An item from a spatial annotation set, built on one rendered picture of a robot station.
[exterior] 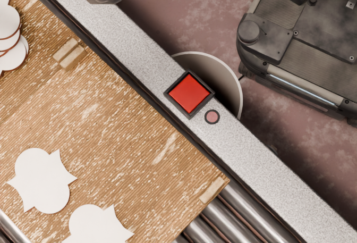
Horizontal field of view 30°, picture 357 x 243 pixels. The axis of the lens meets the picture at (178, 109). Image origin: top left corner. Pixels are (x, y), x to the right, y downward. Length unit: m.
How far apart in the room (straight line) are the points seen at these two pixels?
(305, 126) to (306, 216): 1.02
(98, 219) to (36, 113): 0.25
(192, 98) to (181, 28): 1.08
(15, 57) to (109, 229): 0.40
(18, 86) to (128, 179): 0.30
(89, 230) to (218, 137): 0.31
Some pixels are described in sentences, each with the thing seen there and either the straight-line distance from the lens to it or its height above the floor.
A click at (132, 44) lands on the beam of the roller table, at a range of 1.41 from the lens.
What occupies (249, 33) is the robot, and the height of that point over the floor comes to 0.32.
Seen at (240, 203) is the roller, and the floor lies 0.92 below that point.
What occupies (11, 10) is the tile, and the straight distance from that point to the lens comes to 1.41.
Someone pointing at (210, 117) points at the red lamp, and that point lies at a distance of 1.34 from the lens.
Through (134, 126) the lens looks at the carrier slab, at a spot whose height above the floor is 0.94.
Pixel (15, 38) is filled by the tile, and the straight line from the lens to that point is 1.39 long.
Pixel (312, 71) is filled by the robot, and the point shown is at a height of 0.24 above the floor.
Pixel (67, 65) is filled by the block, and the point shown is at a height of 0.96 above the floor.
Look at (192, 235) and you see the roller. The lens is 1.30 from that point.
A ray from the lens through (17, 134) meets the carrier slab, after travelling 1.37.
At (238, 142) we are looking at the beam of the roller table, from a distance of 1.33.
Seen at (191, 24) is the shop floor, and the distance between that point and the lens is 2.41.
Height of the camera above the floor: 2.21
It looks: 73 degrees down
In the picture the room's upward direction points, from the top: 10 degrees counter-clockwise
